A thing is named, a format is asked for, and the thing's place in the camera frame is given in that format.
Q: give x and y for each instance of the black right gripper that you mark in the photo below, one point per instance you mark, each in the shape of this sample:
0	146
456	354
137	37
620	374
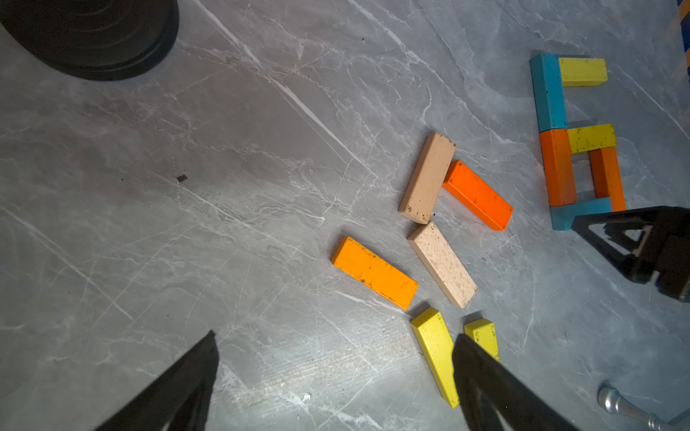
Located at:
643	241

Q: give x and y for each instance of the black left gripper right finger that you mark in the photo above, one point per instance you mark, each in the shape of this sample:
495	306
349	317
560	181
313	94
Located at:
490	396

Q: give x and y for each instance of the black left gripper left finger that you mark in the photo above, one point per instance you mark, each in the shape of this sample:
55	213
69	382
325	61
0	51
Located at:
179	399

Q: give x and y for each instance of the orange block bottom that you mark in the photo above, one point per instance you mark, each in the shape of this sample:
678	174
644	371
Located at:
607	177

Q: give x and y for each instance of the yellow block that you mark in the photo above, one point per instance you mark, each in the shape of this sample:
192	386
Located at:
432	334
483	333
580	72
587	139

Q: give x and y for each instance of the long orange block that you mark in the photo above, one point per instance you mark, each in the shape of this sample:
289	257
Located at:
480	198

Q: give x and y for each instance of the beige wooden block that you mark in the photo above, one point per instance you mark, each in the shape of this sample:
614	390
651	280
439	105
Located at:
443	264
428	176

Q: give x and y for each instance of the silver chess piece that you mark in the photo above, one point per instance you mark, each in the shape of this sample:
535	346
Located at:
611	401

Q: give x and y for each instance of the black microphone on stand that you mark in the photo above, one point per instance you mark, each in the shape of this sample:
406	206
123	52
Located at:
95	40

